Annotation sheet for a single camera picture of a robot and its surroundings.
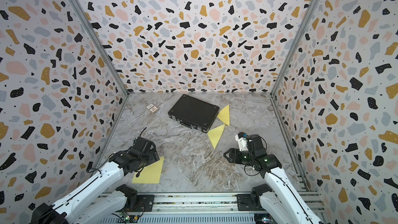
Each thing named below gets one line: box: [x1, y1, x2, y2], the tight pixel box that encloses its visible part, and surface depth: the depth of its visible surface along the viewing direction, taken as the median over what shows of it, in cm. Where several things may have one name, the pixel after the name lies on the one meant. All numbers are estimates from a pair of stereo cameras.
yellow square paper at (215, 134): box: [206, 123, 226, 150], surface depth 102 cm
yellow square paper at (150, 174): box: [131, 156, 165, 185], surface depth 82 cm
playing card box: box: [146, 103, 159, 114], surface depth 112 cm
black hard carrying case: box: [167, 93, 220, 134], surface depth 108 cm
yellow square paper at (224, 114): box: [217, 104, 230, 126], surface depth 112 cm
